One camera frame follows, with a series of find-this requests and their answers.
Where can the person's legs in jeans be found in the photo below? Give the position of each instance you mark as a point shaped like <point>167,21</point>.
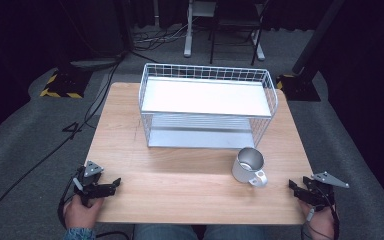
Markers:
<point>200,232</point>

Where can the black slanted pole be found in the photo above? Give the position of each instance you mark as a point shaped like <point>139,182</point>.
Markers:
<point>316,33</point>

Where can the white metal stand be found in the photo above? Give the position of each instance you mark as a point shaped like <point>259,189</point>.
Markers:
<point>193,26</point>

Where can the silver metal cup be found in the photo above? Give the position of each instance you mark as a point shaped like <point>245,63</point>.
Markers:
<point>248,166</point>

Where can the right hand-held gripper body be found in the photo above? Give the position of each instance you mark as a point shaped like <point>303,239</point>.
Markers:
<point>323,191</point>

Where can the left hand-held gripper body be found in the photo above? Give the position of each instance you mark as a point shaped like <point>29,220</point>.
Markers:
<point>87,181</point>

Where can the person's left hand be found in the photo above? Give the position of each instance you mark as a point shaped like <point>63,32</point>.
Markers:
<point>81,213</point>

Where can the black base with hazard tape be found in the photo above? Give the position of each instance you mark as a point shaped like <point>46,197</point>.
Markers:
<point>296,87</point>
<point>66,83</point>

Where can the person's right hand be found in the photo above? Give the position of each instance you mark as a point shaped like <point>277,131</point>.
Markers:
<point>321,223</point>

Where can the black metal chair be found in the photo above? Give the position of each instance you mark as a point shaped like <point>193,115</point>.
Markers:
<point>236,30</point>

